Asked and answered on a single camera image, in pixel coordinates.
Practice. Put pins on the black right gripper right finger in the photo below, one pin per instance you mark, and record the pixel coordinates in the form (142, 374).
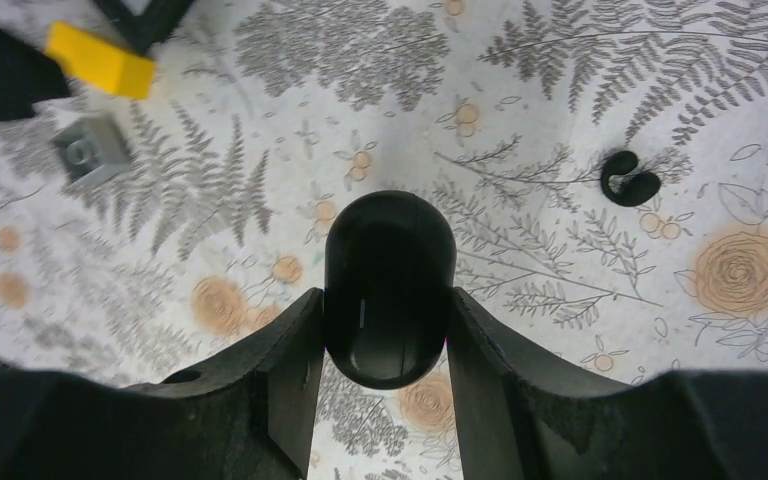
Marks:
(523, 412)

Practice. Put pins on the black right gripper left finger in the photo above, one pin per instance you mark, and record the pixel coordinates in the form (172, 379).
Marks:
(246, 412)

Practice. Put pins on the black earbud case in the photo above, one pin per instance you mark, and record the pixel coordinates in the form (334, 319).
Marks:
(389, 270)

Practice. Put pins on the floral patterned table mat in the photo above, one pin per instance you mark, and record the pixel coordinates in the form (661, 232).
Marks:
(266, 119)

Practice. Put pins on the small grey square tile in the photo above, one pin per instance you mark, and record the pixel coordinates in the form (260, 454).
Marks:
(91, 150)

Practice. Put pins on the yellow block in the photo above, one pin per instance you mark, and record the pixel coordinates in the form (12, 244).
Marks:
(98, 62)

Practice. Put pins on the black white checkerboard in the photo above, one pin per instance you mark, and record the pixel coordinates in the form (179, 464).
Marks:
(153, 25)

